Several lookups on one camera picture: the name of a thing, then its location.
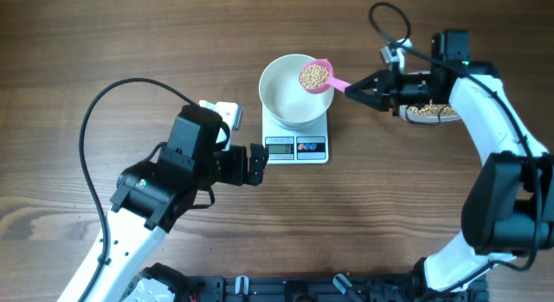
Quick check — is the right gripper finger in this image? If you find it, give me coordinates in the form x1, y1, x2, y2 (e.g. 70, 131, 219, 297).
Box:
345, 69, 390, 94
346, 93, 390, 112

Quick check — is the pink plastic measuring scoop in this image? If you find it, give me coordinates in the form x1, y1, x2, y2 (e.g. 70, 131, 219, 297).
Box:
299, 59, 350, 94

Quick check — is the pile of yellow soybeans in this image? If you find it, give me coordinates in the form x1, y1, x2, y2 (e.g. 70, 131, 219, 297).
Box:
300, 61, 458, 123

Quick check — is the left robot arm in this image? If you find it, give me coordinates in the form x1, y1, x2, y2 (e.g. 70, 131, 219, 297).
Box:
60, 105, 269, 301

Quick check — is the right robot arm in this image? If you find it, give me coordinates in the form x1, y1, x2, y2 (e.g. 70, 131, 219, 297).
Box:
345, 29, 553, 299

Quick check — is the white digital kitchen scale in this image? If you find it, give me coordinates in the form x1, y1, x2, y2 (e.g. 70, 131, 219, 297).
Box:
262, 107, 330, 164

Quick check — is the white round bowl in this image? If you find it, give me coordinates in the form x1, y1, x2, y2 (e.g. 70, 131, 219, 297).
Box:
258, 54, 334, 127

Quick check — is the clear plastic container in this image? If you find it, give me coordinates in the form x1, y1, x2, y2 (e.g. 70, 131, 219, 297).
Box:
397, 69, 464, 124

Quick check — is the right black camera cable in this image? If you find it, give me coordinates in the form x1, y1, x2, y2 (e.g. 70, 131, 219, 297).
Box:
368, 1, 544, 273

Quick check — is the black camera cable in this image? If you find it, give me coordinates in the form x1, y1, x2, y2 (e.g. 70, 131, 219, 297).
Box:
368, 1, 544, 273
78, 77, 200, 302

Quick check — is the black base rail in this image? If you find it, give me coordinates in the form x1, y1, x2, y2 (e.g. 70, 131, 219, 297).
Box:
119, 273, 491, 302

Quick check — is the left black camera cable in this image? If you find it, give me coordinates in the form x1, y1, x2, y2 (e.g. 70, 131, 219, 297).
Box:
78, 77, 200, 302

